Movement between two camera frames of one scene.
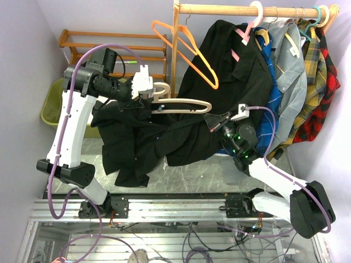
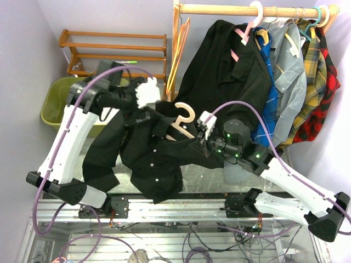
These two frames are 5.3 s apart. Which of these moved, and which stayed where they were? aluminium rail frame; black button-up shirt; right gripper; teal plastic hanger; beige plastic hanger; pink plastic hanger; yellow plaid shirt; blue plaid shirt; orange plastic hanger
Moved: orange plastic hanger; beige plastic hanger; black button-up shirt; right gripper
Stayed: teal plastic hanger; aluminium rail frame; pink plastic hanger; yellow plaid shirt; blue plaid shirt
